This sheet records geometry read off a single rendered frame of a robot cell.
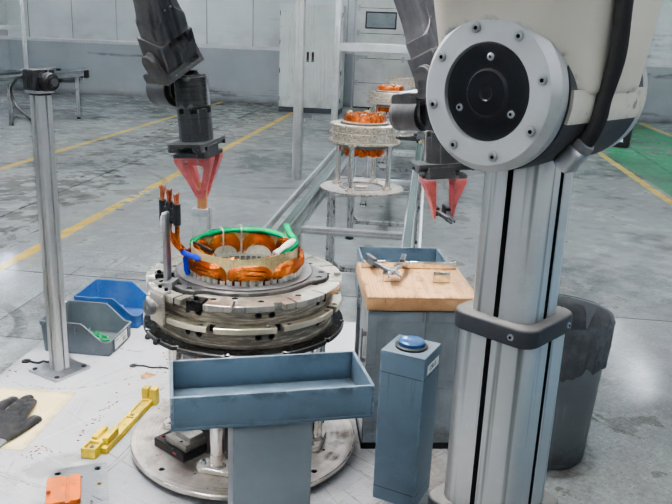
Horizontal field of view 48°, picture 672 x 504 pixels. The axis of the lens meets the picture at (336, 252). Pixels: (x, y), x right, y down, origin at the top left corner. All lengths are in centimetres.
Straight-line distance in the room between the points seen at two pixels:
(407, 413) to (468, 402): 24
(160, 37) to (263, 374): 53
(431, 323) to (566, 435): 162
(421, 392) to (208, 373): 32
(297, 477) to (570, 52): 60
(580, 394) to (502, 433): 188
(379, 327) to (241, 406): 41
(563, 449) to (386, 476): 171
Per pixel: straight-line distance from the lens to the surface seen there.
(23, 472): 136
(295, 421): 94
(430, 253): 156
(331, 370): 104
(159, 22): 120
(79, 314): 188
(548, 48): 75
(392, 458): 120
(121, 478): 131
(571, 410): 280
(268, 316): 113
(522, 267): 85
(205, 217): 131
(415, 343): 113
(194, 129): 127
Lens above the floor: 148
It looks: 16 degrees down
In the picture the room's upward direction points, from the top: 2 degrees clockwise
